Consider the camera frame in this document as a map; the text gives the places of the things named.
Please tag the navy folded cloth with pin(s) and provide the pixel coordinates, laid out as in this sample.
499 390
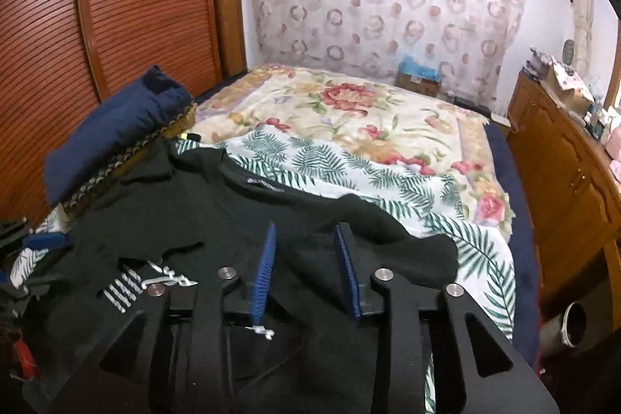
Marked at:
146 105

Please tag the yellow patterned cushion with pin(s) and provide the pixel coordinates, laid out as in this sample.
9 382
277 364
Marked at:
122 163

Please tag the grey cylindrical bin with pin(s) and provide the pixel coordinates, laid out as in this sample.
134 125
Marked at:
564 331

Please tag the wooden sideboard cabinet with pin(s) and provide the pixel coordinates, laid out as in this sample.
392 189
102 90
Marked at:
573 200

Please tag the palm leaf print sheet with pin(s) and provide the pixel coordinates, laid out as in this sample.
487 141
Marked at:
388 190

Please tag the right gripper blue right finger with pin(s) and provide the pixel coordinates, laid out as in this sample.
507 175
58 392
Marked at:
350 286

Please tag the open cardboard box on sideboard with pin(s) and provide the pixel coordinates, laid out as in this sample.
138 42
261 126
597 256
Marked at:
568 88

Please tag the black garment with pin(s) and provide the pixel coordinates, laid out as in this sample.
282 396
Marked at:
319 361

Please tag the floral blanket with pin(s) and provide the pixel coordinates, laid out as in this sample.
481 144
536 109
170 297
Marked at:
370 120

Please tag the navy bed cover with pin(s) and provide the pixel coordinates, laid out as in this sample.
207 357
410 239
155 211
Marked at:
526 332

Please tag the wooden louvered wardrobe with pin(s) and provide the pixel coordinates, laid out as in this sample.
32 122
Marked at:
61 58

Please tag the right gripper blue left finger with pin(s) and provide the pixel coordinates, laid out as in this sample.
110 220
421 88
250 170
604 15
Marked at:
263 276

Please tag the cardboard box with blue items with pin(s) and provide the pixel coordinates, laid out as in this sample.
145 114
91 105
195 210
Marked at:
418 78

